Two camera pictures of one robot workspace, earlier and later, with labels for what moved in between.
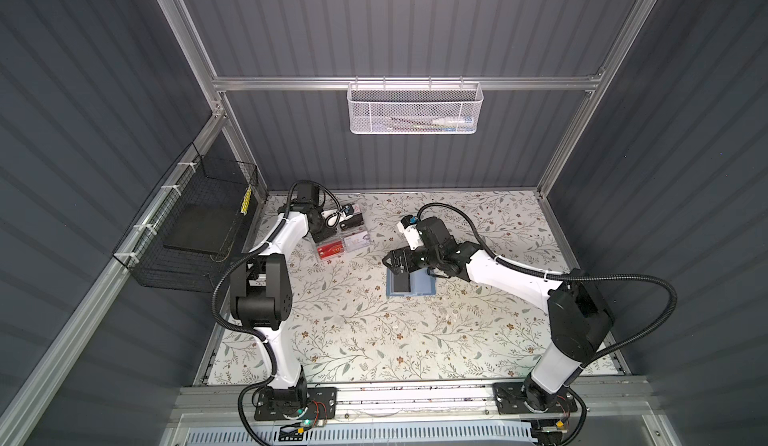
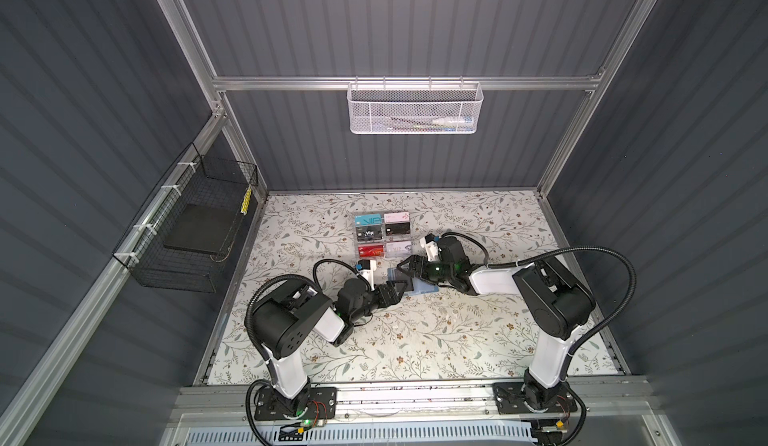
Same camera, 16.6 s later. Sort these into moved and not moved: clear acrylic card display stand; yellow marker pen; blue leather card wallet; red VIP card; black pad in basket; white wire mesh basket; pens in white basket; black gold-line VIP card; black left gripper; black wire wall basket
Moved: red VIP card; black gold-line VIP card; black left gripper; clear acrylic card display stand
Not moved: blue leather card wallet; pens in white basket; white wire mesh basket; black pad in basket; black wire wall basket; yellow marker pen
